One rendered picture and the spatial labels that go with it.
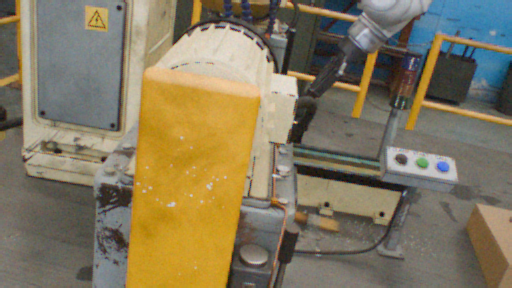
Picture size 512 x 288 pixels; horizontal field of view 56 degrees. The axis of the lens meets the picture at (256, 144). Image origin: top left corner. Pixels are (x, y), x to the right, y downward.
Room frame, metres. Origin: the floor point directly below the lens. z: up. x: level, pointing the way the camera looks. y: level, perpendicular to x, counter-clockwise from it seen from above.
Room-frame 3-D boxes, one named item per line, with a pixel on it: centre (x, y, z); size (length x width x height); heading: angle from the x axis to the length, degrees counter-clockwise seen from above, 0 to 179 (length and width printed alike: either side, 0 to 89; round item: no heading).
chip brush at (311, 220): (1.15, -0.16, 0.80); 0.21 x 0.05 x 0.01; 83
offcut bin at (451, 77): (5.68, -2.04, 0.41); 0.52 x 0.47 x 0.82; 83
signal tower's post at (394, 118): (1.60, -0.45, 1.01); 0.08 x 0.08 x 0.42; 1
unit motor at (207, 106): (0.65, 0.04, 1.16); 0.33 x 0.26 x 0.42; 1
